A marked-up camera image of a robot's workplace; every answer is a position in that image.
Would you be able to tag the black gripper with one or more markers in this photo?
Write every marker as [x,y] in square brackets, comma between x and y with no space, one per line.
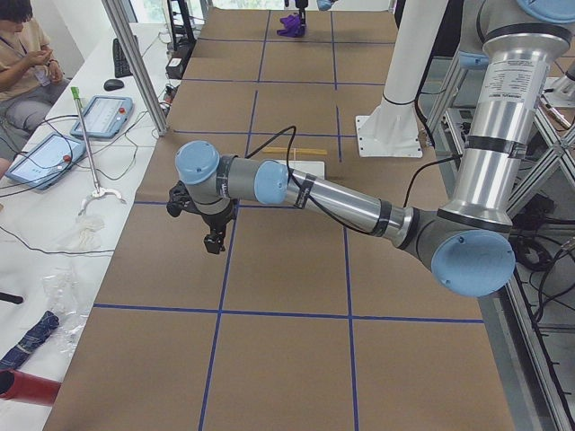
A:
[216,221]

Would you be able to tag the white wooden towel rack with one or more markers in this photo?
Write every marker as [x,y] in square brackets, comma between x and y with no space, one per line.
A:
[307,160]

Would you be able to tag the black computer mouse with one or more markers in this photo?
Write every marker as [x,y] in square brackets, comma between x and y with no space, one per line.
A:
[113,85]

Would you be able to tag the far blue teach pendant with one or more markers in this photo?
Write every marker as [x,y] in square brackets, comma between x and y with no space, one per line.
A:
[105,115]

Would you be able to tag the near blue teach pendant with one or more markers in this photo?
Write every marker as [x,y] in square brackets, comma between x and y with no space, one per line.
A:
[47,162]

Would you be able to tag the folded dark blue umbrella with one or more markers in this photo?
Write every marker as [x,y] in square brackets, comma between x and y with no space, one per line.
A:
[30,342]

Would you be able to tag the metal reacher grabber stick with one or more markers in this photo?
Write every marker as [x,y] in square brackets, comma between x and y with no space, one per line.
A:
[99,191]

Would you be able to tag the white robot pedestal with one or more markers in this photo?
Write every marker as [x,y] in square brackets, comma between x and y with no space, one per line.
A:
[391,130]

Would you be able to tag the purple towel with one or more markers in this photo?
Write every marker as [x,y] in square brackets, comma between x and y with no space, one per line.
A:
[293,26]

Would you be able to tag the black keyboard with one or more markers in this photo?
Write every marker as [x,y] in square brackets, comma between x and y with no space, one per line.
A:
[120,61]

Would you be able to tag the aluminium frame post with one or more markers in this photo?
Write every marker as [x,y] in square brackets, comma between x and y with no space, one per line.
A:
[120,24]

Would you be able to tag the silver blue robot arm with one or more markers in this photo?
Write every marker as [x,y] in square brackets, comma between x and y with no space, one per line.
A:
[323,5]
[463,243]

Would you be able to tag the clear plastic bag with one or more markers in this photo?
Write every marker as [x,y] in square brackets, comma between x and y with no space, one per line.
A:
[67,303]

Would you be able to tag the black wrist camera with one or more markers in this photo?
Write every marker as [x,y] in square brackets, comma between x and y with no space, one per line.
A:
[179,200]

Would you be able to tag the blue teach pendant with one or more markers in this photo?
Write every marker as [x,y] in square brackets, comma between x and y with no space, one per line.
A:
[47,162]
[105,115]

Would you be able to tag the black handle at edge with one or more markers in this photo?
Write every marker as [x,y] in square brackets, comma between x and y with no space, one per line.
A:
[15,299]

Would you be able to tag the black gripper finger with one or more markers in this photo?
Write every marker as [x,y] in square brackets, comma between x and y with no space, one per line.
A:
[301,6]

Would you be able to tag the black box on table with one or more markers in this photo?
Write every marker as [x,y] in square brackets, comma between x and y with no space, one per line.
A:
[174,69]

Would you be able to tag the seated person beige shirt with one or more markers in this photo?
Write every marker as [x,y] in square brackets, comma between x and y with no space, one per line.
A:
[32,79]

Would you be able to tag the red cylinder tube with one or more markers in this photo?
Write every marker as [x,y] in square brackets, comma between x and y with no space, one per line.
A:
[28,388]

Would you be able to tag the white crumpled cloth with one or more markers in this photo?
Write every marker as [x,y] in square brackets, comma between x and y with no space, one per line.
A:
[83,235]

